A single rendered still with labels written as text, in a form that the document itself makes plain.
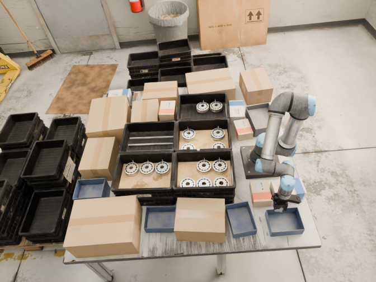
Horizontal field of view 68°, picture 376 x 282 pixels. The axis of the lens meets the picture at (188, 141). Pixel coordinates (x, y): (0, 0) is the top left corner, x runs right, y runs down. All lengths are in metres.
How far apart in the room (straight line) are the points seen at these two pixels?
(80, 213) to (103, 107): 0.96
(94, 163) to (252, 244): 1.21
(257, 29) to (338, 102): 1.65
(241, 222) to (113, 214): 0.81
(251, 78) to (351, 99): 1.71
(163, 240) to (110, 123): 1.00
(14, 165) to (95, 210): 1.47
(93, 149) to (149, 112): 0.54
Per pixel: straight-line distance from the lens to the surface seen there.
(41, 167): 2.85
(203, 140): 2.11
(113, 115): 2.36
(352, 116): 3.77
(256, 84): 2.55
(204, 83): 2.49
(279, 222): 1.95
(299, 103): 1.65
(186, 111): 2.35
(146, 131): 2.24
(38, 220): 2.83
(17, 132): 3.31
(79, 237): 1.83
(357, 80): 4.31
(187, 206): 1.78
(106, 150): 2.18
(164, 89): 2.54
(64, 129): 3.23
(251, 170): 2.06
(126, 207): 1.81
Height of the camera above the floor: 2.45
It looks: 50 degrees down
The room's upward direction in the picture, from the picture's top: 7 degrees counter-clockwise
